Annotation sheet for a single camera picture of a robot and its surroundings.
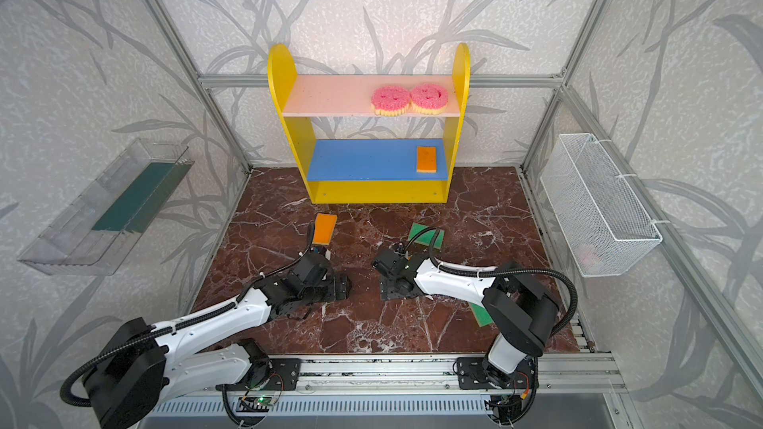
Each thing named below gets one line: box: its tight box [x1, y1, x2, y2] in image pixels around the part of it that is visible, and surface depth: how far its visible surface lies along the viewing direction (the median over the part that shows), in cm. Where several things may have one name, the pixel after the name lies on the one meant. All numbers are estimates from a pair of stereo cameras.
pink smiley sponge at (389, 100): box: [370, 85, 411, 117], surface depth 78 cm
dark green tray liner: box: [91, 160, 195, 234], surface depth 69 cm
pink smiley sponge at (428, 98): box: [409, 83, 450, 116], surface depth 79 cm
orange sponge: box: [416, 145, 438, 173], surface depth 105 cm
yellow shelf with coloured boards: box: [267, 42, 471, 205], surface depth 106 cm
